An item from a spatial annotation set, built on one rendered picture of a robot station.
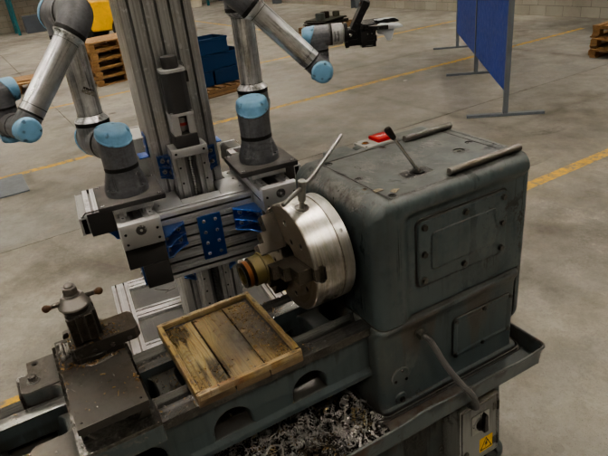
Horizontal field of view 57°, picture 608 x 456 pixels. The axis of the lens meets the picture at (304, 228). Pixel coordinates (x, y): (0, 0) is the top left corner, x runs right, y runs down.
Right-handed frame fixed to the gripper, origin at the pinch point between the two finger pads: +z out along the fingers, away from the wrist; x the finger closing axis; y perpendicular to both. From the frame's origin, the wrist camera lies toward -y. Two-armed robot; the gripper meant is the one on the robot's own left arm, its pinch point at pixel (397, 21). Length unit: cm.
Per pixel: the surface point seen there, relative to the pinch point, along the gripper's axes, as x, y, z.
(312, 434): 109, 85, -46
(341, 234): 88, 29, -32
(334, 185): 71, 24, -32
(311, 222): 86, 25, -40
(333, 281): 94, 40, -36
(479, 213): 76, 36, 9
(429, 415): 104, 89, -10
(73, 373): 111, 46, -103
